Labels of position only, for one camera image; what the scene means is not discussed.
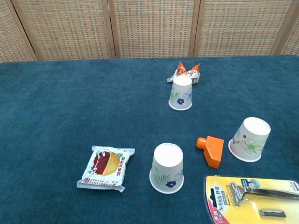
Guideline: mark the white floral paper cup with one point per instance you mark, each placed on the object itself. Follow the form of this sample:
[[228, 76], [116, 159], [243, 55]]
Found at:
[[180, 93], [250, 140], [167, 168]]

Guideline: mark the woven wooden folding screen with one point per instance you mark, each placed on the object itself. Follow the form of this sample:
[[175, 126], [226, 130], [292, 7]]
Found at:
[[151, 28]]

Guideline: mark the orange and white snack wrapper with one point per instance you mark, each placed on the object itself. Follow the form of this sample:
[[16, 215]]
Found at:
[[194, 70]]

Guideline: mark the orange plastic block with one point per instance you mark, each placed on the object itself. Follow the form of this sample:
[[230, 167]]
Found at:
[[213, 151]]

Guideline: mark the yellow razor blister pack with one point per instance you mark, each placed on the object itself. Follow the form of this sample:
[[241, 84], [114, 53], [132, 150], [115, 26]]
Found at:
[[233, 211]]

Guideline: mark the blue plush table cover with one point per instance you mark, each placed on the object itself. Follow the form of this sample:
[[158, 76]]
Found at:
[[70, 105]]

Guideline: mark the white pastry packet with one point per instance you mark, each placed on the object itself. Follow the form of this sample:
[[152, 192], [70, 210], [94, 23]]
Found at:
[[105, 168]]

